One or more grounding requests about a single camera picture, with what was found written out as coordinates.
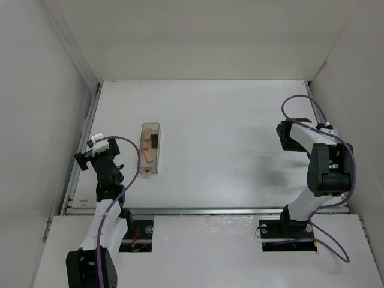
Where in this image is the clear plastic container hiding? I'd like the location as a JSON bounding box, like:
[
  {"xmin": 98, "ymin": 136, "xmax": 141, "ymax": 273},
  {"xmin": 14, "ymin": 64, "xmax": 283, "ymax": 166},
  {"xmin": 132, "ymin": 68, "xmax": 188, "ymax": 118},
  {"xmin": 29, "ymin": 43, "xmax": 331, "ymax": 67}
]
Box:
[{"xmin": 139, "ymin": 122, "xmax": 161, "ymax": 175}]

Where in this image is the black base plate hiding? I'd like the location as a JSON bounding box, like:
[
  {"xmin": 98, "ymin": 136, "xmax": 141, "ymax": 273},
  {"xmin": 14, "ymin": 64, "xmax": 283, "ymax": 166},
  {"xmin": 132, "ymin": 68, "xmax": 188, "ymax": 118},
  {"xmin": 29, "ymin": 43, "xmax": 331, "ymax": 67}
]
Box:
[
  {"xmin": 255, "ymin": 219, "xmax": 317, "ymax": 252},
  {"xmin": 119, "ymin": 220, "xmax": 154, "ymax": 253}
]

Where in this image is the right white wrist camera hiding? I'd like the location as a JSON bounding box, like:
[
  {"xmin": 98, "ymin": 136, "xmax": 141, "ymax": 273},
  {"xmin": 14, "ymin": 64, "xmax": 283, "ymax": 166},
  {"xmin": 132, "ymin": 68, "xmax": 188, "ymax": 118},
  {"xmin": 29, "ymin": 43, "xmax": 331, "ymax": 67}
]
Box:
[{"xmin": 316, "ymin": 122, "xmax": 338, "ymax": 136}]

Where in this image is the light wood block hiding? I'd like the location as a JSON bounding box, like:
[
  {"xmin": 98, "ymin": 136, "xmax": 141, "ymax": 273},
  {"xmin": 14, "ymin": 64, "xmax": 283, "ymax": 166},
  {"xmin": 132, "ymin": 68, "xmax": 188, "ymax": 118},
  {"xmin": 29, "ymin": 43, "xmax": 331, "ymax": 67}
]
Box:
[
  {"xmin": 142, "ymin": 140, "xmax": 150, "ymax": 151},
  {"xmin": 143, "ymin": 129, "xmax": 152, "ymax": 142},
  {"xmin": 144, "ymin": 150, "xmax": 154, "ymax": 163}
]

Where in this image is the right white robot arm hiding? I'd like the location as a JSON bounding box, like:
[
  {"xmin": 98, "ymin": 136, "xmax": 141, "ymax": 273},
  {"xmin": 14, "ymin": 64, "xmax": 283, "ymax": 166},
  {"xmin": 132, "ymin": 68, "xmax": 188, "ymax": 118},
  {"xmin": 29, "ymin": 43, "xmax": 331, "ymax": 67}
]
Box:
[{"xmin": 275, "ymin": 118, "xmax": 354, "ymax": 238}]

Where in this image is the dark brown arch block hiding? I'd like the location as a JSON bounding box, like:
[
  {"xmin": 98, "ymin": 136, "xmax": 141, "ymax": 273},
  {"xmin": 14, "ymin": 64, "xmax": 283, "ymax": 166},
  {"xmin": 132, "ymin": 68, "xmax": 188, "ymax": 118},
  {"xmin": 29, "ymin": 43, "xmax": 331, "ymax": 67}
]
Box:
[{"xmin": 151, "ymin": 133, "xmax": 159, "ymax": 149}]

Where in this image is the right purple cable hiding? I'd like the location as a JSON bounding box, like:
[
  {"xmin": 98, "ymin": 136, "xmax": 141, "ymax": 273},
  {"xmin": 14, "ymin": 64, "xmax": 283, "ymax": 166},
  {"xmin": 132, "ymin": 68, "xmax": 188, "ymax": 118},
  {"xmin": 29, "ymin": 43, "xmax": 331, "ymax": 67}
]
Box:
[{"xmin": 281, "ymin": 94, "xmax": 357, "ymax": 263}]

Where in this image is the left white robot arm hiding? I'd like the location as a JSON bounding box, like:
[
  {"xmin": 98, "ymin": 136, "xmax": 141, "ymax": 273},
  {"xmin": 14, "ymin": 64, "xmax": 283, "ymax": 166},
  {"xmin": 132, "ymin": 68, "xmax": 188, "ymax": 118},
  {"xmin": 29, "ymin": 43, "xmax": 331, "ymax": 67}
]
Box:
[{"xmin": 65, "ymin": 133, "xmax": 128, "ymax": 287}]

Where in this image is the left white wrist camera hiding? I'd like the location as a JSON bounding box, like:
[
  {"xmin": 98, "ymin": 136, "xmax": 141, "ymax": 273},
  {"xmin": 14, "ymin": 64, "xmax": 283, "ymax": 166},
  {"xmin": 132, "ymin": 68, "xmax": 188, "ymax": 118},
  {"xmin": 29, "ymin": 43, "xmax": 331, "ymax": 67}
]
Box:
[{"xmin": 87, "ymin": 133, "xmax": 109, "ymax": 157}]

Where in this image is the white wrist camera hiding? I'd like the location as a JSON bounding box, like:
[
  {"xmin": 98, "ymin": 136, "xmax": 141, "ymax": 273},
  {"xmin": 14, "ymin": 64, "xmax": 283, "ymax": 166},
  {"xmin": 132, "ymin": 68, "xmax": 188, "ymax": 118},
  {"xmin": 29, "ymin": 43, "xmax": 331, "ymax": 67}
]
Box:
[
  {"xmin": 87, "ymin": 133, "xmax": 109, "ymax": 157},
  {"xmin": 316, "ymin": 122, "xmax": 338, "ymax": 136}
]

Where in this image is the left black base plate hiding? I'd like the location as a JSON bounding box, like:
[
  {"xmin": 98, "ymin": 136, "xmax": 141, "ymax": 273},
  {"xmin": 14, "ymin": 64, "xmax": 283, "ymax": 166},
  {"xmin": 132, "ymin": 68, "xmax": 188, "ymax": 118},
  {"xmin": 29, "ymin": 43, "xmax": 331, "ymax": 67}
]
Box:
[{"xmin": 119, "ymin": 220, "xmax": 154, "ymax": 253}]

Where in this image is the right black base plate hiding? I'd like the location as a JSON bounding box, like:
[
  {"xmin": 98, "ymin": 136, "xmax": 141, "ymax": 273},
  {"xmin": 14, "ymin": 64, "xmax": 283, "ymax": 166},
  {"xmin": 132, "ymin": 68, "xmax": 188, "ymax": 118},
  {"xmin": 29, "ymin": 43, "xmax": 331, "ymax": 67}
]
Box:
[{"xmin": 255, "ymin": 219, "xmax": 317, "ymax": 252}]

